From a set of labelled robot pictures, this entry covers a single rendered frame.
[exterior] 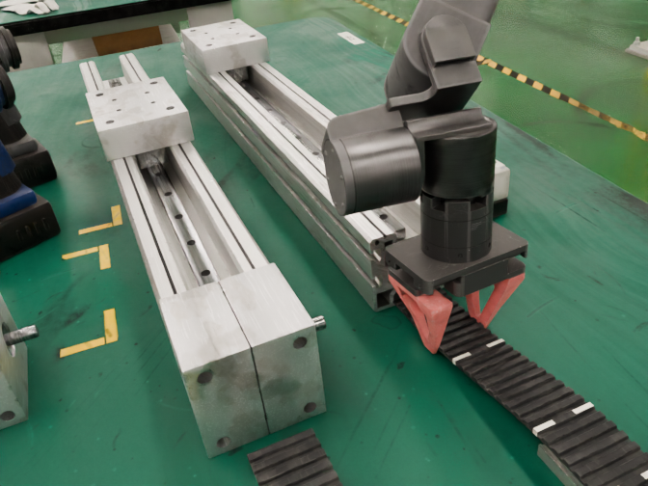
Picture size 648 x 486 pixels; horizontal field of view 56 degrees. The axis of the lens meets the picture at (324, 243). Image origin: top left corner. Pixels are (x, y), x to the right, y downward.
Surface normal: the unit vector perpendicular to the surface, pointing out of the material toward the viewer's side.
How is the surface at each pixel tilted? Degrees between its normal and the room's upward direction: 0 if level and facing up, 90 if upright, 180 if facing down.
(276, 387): 90
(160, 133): 90
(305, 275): 0
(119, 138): 90
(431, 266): 4
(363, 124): 43
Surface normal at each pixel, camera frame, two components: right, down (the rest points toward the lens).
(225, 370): 0.40, 0.48
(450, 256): -0.27, 0.50
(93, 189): -0.09, -0.83
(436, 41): 0.12, -0.27
